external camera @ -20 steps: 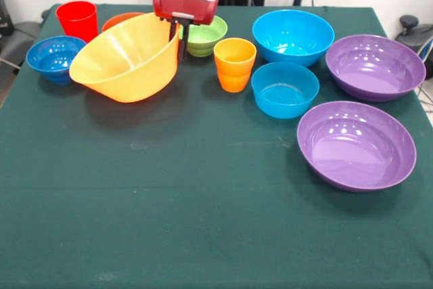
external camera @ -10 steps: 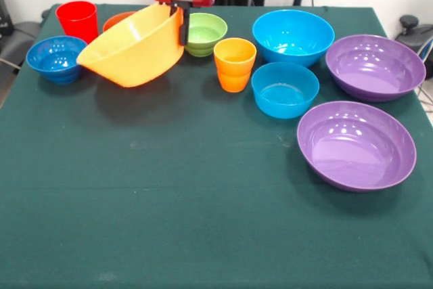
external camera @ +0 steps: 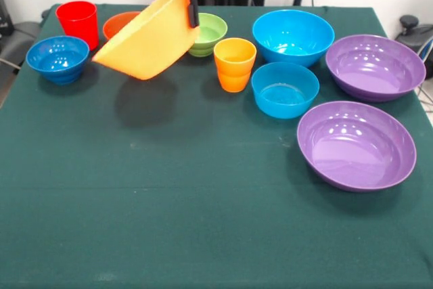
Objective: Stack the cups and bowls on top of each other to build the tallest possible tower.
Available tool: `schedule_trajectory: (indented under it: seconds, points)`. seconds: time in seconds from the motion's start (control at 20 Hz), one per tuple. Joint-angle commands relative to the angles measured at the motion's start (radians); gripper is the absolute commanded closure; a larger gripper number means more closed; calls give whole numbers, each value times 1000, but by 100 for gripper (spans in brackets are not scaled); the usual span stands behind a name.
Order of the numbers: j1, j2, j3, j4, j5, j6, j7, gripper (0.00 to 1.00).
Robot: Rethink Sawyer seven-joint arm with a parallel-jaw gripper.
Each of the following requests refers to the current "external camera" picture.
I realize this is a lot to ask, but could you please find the large orange bowl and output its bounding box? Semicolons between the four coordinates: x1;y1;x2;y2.
91;0;201;81

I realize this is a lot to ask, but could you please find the green bowl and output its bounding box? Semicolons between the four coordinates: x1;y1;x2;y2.
187;12;228;58

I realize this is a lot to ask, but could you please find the red-orange bowl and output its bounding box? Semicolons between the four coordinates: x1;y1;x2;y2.
102;11;141;41

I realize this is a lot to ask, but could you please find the orange cup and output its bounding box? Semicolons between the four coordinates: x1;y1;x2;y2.
213;38;258;93

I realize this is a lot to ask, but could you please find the red cup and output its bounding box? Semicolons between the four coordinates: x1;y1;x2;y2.
55;0;99;51

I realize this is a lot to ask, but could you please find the large light blue bowl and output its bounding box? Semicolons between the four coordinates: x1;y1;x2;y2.
252;9;336;69

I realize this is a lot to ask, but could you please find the dark blue bowl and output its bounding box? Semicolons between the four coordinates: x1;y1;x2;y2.
26;35;91;86

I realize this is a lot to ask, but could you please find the small light blue bowl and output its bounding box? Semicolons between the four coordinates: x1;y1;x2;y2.
250;62;321;120

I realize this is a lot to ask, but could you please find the dark green tablecloth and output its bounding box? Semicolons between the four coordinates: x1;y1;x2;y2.
0;3;433;289

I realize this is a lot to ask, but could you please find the purple bowl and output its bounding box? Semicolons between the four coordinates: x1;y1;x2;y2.
325;34;427;103
296;100;417;192

